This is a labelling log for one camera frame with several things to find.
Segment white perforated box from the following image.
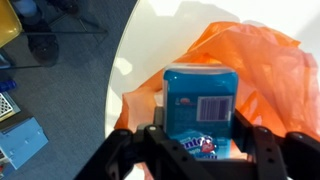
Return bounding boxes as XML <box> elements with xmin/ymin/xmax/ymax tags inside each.
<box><xmin>0</xmin><ymin>91</ymin><xmax>22</xmax><ymax>123</ymax></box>

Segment black chair legs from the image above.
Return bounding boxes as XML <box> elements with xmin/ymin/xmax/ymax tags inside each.
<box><xmin>19</xmin><ymin>0</ymin><xmax>109</xmax><ymax>69</ymax></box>

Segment orange plastic bag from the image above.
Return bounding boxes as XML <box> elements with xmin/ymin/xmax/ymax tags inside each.
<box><xmin>114</xmin><ymin>21</ymin><xmax>320</xmax><ymax>180</ymax></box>

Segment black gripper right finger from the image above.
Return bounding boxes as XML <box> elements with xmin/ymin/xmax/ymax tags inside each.
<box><xmin>233</xmin><ymin>109</ymin><xmax>320</xmax><ymax>180</ymax></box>

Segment light blue floor box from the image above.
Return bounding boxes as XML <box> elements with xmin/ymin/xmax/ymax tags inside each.
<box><xmin>0</xmin><ymin>116</ymin><xmax>50</xmax><ymax>172</ymax></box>

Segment blue mint box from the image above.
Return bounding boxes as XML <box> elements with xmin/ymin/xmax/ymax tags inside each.
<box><xmin>162</xmin><ymin>63</ymin><xmax>240</xmax><ymax>161</ymax></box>

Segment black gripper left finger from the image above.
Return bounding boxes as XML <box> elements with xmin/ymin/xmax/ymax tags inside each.
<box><xmin>74</xmin><ymin>106</ymin><xmax>214</xmax><ymax>180</ymax></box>

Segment yellow chair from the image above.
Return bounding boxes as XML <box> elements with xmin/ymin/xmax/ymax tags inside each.
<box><xmin>0</xmin><ymin>0</ymin><xmax>23</xmax><ymax>48</ymax></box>

